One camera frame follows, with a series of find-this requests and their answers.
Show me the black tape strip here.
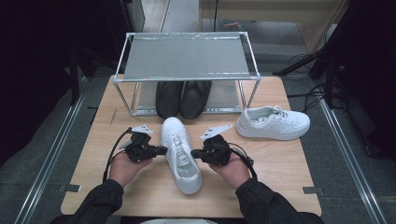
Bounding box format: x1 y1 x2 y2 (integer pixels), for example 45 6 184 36
303 186 325 195
59 184 82 193

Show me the metal floor rail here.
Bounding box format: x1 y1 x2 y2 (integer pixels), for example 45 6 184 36
13 76 90 224
318 99 389 224

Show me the white sneaker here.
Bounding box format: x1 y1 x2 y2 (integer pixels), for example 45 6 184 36
160 116 204 195
235 105 311 141

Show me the person's right hand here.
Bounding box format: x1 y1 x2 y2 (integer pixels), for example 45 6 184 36
208 152 250 190

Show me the metal shoe rack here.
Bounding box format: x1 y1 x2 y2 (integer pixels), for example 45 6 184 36
112 31 262 117

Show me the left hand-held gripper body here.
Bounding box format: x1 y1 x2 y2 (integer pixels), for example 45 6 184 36
120 124 157 163

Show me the wooden cabinet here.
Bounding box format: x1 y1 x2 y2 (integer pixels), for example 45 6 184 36
199 0 349 54

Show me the black floor cable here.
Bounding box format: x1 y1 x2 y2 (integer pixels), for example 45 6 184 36
286 83 328 114
288 53 316 74

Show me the person's left hand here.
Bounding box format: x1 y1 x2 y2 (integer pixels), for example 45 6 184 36
108 151 154 189

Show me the black stand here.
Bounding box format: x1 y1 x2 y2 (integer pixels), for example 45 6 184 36
68 46 97 106
273 46 331 77

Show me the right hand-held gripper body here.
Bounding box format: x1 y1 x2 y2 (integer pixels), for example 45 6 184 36
200 124 233 166

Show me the black curtain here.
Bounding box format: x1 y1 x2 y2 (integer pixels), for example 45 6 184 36
323 0 396 160
0 0 132 166

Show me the black slipper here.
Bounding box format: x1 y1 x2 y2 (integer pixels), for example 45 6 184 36
179 80 213 120
155 81 185 119

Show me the left hand-held gripper cable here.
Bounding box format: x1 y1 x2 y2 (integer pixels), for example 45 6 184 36
102 127 134 183

